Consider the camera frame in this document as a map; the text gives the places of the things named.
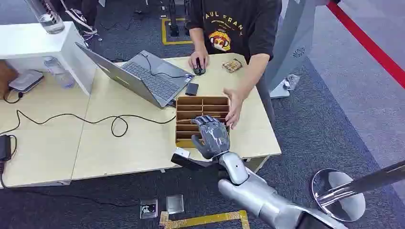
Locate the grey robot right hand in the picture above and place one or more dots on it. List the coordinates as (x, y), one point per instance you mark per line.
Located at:
(215, 137)

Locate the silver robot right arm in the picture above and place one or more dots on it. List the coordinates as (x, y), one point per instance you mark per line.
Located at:
(253, 192)

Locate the person's left hand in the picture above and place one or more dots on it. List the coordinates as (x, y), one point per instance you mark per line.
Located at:
(235, 104)

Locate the person's hand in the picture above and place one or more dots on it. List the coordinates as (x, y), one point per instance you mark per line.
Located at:
(193, 58)
(235, 104)

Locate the wooden card box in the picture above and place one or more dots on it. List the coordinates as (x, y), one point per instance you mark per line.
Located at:
(189, 107)

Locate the small black box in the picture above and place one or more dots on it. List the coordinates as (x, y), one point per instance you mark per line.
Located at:
(191, 89)

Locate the black computer mouse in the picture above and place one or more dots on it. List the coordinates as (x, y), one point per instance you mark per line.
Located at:
(199, 68)

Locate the metal floor plate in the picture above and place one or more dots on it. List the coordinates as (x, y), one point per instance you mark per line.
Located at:
(175, 204)

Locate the person's right hand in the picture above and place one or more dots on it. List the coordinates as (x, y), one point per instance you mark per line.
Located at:
(193, 58)

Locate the grey laptop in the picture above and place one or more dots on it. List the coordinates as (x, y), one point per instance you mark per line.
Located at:
(148, 75)

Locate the clear plastic bag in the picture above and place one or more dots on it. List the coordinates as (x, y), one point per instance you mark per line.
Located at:
(291, 81)

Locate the floor power socket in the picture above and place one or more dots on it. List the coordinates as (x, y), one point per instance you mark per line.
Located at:
(148, 208)

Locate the person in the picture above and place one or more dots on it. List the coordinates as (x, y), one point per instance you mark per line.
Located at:
(234, 28)

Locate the black stand legs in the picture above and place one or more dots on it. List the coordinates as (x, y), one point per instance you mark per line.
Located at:
(174, 28)

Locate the grey standing panel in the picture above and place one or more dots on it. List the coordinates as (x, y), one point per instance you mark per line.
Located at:
(289, 41)

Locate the chrome stand with round base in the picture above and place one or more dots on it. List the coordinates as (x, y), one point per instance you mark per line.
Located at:
(348, 189)

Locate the small clear water bottle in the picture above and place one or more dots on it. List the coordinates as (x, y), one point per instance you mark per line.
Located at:
(60, 74)

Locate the black and white shoes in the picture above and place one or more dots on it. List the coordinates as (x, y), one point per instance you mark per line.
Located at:
(80, 22)

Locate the red barrier strip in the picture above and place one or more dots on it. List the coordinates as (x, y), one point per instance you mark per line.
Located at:
(370, 44)

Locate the flat grey device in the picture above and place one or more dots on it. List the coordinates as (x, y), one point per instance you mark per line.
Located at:
(26, 80)

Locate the white shelf unit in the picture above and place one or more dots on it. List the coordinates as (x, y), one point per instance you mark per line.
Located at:
(34, 41)

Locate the large clear water bottle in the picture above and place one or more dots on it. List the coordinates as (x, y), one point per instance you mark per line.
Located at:
(47, 15)

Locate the black power adapter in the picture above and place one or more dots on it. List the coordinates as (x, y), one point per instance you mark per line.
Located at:
(4, 148)

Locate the brown wooden board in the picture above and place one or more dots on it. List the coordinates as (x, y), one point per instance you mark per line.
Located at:
(6, 77)

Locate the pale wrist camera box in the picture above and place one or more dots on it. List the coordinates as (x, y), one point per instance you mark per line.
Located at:
(182, 152)

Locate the yellow floor tape frame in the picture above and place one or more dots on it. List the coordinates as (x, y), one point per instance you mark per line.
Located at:
(164, 31)
(205, 219)

